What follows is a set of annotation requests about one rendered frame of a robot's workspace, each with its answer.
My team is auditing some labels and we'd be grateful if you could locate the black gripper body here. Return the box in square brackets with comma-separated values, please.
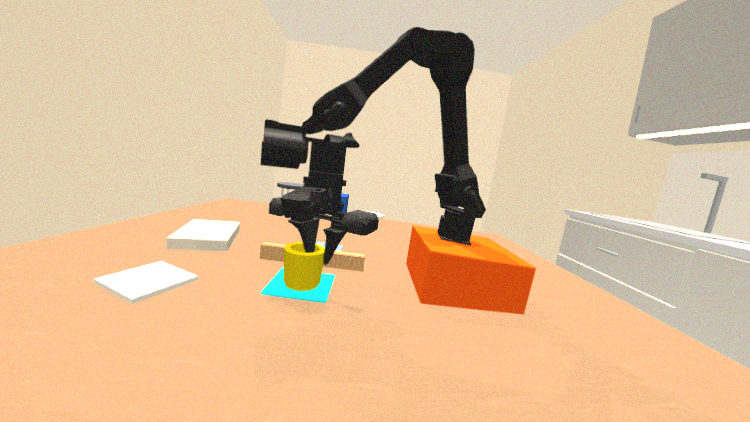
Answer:
[268, 170, 379, 236]

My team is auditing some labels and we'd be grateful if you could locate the yellow cup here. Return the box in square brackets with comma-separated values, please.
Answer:
[283, 242, 324, 291]

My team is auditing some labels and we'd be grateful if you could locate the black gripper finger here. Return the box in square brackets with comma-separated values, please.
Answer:
[323, 227, 347, 265]
[288, 217, 320, 253]

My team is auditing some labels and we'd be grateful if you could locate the white flat rectangular pad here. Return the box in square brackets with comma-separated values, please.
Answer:
[94, 261, 198, 304]

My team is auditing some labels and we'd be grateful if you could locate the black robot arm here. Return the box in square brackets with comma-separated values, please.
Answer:
[261, 27, 486, 246]

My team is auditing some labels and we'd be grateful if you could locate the tan wooden flat bar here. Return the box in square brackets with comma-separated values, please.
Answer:
[260, 242, 365, 272]

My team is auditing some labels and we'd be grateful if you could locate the white flat block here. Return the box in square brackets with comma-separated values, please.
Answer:
[166, 219, 240, 251]

